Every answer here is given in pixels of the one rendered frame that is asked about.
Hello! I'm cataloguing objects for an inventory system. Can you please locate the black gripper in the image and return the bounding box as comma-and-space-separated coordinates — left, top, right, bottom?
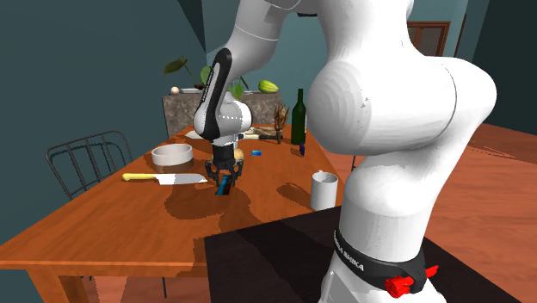
204, 144, 245, 187

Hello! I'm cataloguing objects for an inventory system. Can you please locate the blue and black flat block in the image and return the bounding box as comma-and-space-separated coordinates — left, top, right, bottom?
213, 175, 233, 197

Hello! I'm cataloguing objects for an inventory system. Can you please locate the white round bowl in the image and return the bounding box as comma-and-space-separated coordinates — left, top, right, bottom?
150, 143, 195, 169

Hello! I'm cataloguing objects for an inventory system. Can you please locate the marble sideboard with plant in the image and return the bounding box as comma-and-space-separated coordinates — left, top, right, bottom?
162, 55, 283, 139

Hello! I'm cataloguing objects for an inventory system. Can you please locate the brown spiky figure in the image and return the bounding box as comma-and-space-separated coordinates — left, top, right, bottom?
273, 102, 291, 145

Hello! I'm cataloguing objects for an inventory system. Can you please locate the dark green bottle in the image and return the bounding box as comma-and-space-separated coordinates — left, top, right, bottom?
290, 88, 308, 146

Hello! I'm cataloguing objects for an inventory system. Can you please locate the dark robot stand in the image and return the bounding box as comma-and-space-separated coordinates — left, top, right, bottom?
203, 205, 522, 303

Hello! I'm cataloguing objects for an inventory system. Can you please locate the white mug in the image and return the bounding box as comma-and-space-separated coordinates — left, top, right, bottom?
310, 170, 340, 212

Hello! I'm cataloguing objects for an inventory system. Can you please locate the wooden table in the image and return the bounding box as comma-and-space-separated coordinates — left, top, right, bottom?
0, 124, 346, 303

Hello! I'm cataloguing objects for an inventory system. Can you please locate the brown framed door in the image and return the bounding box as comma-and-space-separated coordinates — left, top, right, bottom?
407, 20, 453, 58

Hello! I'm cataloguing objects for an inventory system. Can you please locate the yellow handled cleaver knife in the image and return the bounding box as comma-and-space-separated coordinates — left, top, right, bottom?
121, 172, 209, 187

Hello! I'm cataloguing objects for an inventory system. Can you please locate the black handled kitchen tool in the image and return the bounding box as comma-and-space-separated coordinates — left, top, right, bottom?
242, 129, 281, 142

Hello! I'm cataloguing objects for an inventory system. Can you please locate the black wire chair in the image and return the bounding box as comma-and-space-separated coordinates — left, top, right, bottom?
45, 129, 135, 201

